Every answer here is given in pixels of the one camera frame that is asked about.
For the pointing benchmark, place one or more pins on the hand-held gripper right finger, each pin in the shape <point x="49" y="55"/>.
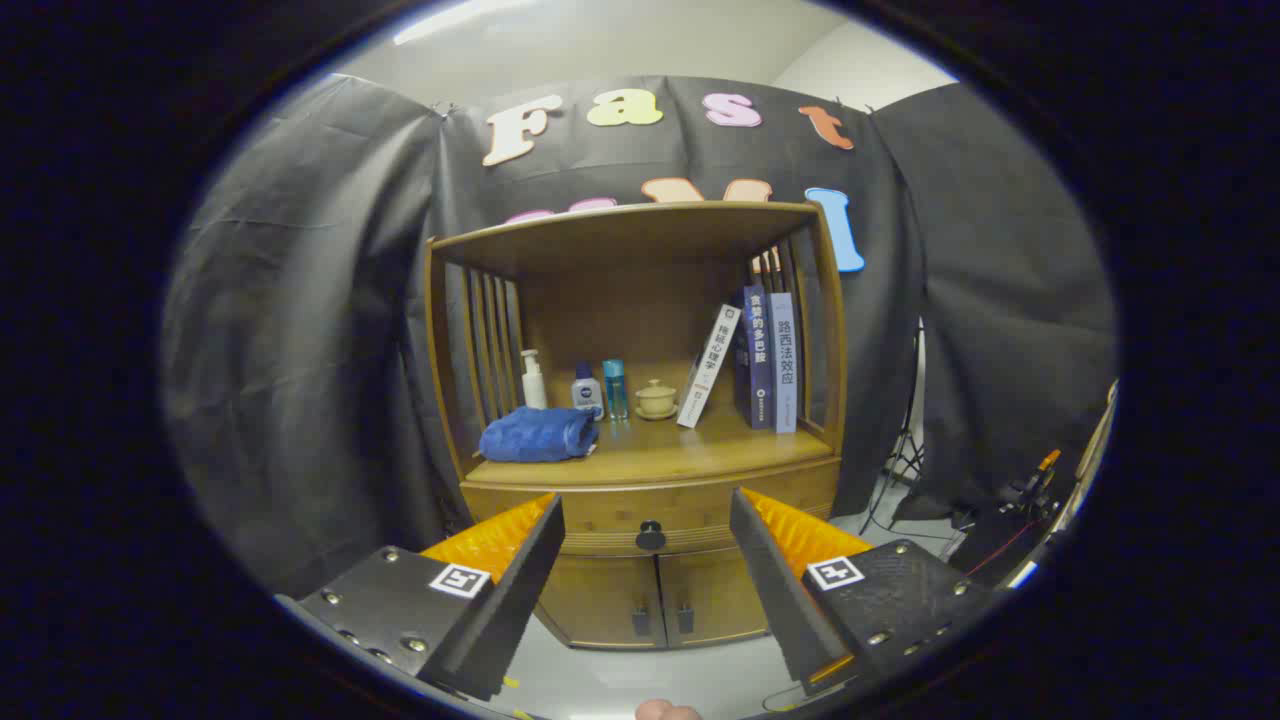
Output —
<point x="780" y="590"/>

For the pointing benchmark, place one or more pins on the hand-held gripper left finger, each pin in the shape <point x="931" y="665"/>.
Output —
<point x="510" y="600"/>

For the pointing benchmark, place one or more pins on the black drawer knob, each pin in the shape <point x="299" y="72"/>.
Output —
<point x="650" y="536"/>

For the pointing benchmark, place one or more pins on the wooden cabinet door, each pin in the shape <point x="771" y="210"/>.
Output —
<point x="715" y="600"/>
<point x="600" y="600"/>

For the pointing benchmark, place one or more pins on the wooden countertop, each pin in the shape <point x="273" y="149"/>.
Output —
<point x="680" y="450"/>

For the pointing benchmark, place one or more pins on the wooden cabinet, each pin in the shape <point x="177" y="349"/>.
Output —
<point x="640" y="300"/>

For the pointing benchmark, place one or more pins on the blue folded towel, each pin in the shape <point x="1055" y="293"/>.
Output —
<point x="535" y="435"/>

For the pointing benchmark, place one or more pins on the black tripod stand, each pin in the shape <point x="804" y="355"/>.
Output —
<point x="908" y="450"/>

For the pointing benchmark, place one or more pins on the white pump bottle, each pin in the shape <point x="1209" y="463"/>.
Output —
<point x="534" y="385"/>

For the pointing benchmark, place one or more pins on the white bottle with blue cap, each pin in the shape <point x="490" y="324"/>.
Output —
<point x="587" y="395"/>

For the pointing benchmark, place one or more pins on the pale blue book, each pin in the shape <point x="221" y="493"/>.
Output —
<point x="785" y="365"/>

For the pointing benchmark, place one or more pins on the beige lidded teacup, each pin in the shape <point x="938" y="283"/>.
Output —
<point x="656" y="400"/>

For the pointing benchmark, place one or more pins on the dark blue book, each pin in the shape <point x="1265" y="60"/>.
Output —
<point x="757" y="360"/>

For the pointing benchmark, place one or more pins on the white book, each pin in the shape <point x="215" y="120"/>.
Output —
<point x="709" y="368"/>

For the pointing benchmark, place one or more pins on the clear blue bottle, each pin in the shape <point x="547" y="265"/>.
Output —
<point x="615" y="390"/>

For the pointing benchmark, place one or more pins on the black equipment with orange part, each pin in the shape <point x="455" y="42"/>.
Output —
<point x="1010" y="520"/>

